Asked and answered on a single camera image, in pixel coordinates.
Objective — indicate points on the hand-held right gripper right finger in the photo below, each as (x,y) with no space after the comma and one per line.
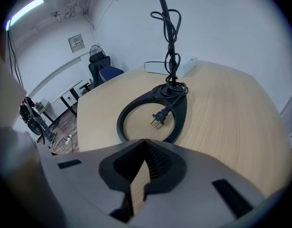
(196,198)

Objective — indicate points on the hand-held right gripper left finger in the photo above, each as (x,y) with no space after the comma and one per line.
(84,186)

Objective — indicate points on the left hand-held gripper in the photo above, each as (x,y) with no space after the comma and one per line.
(24,170)

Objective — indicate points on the black desk lamp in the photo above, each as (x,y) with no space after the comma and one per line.
(180,113)

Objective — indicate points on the light wooden desk white legs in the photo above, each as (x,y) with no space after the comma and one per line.
(231,115)

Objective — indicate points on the white power strip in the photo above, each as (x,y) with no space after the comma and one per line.
(69,139)

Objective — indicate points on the round light table black legs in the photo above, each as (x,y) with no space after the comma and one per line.
(70,89)

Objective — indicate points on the blue padded chair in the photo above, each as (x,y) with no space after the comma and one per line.
(110,72)

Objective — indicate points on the black mesh office chair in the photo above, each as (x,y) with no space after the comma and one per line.
(98,63)

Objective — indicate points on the flat white box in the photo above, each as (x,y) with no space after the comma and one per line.
(188,65)

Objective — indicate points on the fluorescent ceiling light tube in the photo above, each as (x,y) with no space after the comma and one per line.
(27,9)

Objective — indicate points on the grey wall electrical panel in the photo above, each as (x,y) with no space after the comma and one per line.
(76,43)

